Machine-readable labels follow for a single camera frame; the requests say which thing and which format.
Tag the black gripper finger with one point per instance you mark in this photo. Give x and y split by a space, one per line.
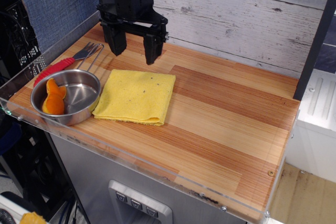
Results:
153 45
116 39

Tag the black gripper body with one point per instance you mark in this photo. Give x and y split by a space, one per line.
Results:
134 16

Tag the yellow cloth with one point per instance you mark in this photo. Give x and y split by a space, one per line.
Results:
136 96

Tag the metal bowl with wire handle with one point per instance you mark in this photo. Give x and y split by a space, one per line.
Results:
83 92

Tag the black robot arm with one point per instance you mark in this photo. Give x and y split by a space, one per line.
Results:
137 17

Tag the orange toy in bowl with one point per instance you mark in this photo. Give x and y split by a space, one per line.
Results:
54 103

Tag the blue fabric divider panel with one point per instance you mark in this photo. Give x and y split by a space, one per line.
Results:
60 21

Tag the silver panel with buttons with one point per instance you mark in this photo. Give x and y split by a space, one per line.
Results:
131 206

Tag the white ribbed appliance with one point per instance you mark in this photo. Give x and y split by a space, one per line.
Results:
311 146

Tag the orange object bottom left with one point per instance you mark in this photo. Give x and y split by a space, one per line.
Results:
32 218

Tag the fork with red handle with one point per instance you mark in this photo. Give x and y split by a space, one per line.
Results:
85 52

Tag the black crate with cables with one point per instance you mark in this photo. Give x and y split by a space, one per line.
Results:
19 46

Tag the dark right frame post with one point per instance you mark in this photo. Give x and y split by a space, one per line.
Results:
312 57

